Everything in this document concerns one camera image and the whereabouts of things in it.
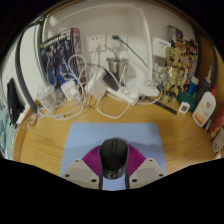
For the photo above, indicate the white power strip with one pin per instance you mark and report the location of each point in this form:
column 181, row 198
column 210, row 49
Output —
column 125, row 96

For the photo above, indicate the white lotion bottle orange label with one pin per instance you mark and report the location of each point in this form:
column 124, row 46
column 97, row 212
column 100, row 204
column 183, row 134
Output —
column 204, row 110

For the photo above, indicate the dark bottle with white nozzle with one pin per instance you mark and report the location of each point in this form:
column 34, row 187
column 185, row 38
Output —
column 204, row 87

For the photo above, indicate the black power adapter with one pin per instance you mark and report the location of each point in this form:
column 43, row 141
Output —
column 110, row 81

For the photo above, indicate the teal quilt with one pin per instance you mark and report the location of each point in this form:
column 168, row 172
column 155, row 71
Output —
column 5, row 133

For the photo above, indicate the white charger block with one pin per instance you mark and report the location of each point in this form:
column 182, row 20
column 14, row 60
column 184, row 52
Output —
column 69, row 89

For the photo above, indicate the red cylindrical snack can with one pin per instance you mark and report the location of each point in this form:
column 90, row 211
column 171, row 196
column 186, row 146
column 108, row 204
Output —
column 218, row 121

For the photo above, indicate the black computer mouse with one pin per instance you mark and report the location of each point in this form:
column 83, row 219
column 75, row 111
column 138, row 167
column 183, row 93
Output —
column 113, row 156

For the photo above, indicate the small white desk clock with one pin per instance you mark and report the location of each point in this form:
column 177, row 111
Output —
column 184, row 107

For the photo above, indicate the clear plastic lidded container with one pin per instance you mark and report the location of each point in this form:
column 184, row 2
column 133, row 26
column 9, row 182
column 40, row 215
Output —
column 46, row 95

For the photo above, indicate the dark blue robot model box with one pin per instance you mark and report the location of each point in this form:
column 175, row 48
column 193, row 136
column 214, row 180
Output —
column 58, row 56

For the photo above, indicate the white wall-mounted box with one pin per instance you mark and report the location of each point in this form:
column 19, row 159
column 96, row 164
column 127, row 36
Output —
column 161, row 47

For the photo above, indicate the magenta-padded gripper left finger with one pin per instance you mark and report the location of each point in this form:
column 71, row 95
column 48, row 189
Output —
column 77, row 171

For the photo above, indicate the dark green round container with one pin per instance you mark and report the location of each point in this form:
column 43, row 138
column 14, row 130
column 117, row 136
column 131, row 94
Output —
column 187, row 98

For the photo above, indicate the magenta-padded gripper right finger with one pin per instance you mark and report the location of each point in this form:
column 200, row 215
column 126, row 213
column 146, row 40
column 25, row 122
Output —
column 150, row 170

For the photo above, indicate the colourful figure box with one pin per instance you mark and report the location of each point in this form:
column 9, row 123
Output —
column 186, row 53

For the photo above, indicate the light blue mouse pad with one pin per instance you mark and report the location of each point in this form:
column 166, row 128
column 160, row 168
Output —
column 86, row 136

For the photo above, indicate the golden robot figure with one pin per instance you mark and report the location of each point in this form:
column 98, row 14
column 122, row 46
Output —
column 171, row 76

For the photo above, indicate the white mug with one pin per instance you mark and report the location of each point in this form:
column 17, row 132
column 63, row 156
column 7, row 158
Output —
column 219, row 141

